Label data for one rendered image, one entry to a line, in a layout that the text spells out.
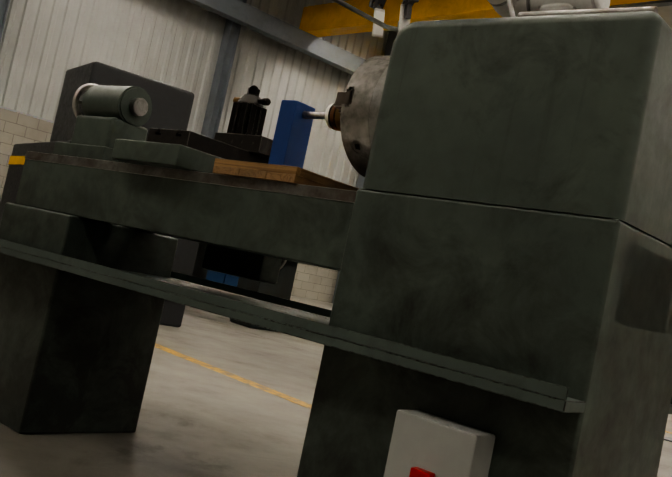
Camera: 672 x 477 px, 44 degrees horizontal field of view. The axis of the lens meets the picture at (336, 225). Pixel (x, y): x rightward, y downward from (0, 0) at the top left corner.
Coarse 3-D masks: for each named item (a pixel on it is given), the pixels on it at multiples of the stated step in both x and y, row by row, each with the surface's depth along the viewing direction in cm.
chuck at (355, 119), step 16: (368, 64) 203; (384, 64) 199; (352, 80) 201; (368, 80) 198; (368, 96) 196; (352, 112) 198; (368, 112) 195; (352, 128) 199; (368, 128) 196; (368, 144) 197; (352, 160) 204
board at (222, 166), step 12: (216, 168) 221; (228, 168) 218; (240, 168) 215; (252, 168) 212; (264, 168) 210; (276, 168) 207; (288, 168) 205; (300, 168) 204; (276, 180) 206; (288, 180) 204; (300, 180) 204; (312, 180) 208; (324, 180) 211
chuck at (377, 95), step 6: (384, 72) 197; (384, 78) 195; (378, 84) 195; (378, 90) 194; (378, 96) 194; (372, 102) 195; (378, 102) 193; (372, 108) 194; (378, 108) 193; (372, 114) 194; (372, 120) 194; (372, 126) 195; (372, 132) 195; (372, 138) 196
